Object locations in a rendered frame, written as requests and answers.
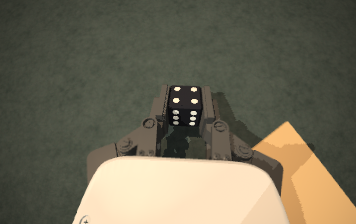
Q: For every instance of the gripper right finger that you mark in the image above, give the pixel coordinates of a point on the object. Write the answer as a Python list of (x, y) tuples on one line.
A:
[(223, 145)]

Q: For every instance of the black die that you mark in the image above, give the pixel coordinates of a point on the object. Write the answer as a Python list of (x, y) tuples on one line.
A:
[(185, 105)]

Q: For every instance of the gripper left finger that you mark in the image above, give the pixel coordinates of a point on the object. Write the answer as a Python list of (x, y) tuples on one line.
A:
[(146, 139)]

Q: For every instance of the orange flat mat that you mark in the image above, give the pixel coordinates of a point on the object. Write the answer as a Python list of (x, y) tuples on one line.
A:
[(309, 193)]

